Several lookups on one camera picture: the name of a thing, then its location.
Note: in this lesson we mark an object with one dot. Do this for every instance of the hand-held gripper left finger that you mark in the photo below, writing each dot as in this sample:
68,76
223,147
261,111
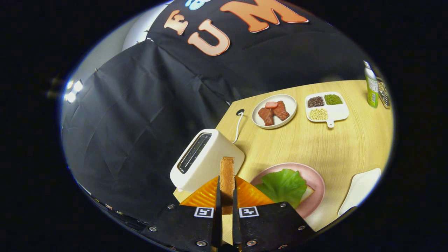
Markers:
189,229

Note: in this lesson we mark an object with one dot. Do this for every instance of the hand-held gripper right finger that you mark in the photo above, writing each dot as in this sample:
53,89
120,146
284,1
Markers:
269,229

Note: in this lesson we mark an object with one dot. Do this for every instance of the green lettuce leaf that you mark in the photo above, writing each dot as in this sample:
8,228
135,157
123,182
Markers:
283,187

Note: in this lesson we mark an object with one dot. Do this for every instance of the toasted bread slice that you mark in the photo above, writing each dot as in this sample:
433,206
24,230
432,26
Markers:
227,178

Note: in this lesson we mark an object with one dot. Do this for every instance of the square white bread slice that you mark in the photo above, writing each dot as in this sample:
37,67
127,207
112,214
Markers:
308,193

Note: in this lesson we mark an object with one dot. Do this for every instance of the pink round plate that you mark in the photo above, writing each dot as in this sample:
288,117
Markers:
317,196

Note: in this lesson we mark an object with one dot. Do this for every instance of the cream white toaster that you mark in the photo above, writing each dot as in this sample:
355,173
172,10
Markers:
210,164

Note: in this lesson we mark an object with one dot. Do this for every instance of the white square plate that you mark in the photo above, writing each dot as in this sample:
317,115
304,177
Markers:
362,190

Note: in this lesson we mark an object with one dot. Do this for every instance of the brown meat piece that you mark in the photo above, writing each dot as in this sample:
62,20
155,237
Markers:
281,110
266,117

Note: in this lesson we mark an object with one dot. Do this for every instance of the pink sausage slice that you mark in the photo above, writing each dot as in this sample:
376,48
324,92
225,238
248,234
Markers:
271,105

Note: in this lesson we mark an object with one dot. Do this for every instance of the pile of yellow soybeans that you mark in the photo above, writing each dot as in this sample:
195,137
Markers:
319,114

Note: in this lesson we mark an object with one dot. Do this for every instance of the round white meat plate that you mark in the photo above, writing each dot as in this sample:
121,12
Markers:
291,105

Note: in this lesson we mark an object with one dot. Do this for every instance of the pile of dark red beans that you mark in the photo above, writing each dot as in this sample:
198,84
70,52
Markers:
315,102

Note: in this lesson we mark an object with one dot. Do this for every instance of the white divided bean dish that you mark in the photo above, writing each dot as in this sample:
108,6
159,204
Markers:
337,112

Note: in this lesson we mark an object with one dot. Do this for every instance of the pile of green beans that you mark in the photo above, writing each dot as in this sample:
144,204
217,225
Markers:
333,99

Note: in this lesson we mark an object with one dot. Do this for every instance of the green label metal bottle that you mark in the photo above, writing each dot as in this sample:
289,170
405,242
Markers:
372,87

